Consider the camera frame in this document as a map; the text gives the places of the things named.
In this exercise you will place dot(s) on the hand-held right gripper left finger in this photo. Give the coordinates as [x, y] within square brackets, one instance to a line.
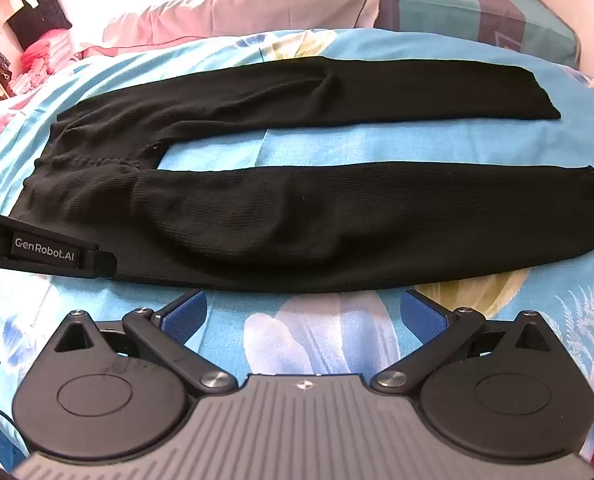
[186, 316]

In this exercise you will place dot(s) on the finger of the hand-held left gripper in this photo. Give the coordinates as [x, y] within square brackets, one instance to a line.
[106, 264]

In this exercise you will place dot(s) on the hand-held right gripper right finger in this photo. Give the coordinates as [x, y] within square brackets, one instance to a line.
[422, 316]

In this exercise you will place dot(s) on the black pants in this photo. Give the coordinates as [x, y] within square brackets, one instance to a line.
[287, 220]

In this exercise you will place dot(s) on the pink folded clothes pile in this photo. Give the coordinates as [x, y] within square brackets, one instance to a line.
[47, 60]

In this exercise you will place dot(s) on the blue floral bedsheet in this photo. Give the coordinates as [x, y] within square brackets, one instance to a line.
[337, 140]

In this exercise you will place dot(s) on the pink sheet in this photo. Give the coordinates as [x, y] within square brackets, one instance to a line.
[202, 31]

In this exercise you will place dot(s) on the teal grey striped quilt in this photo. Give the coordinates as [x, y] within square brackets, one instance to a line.
[477, 15]

